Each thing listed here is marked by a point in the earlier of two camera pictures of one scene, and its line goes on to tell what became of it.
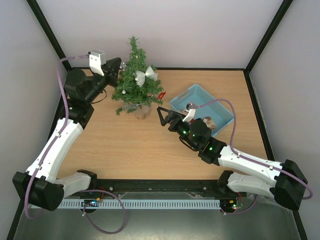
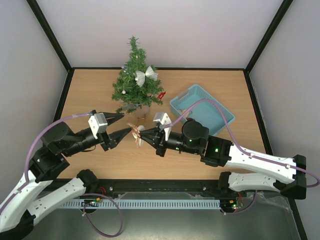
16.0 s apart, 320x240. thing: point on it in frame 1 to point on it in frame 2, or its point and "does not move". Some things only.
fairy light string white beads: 129,106 to 124,90
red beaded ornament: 161,95 does not move
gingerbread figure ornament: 209,122 to 136,134
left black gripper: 111,69 to 113,138
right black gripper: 171,121 to 160,141
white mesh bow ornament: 140,76 does not move
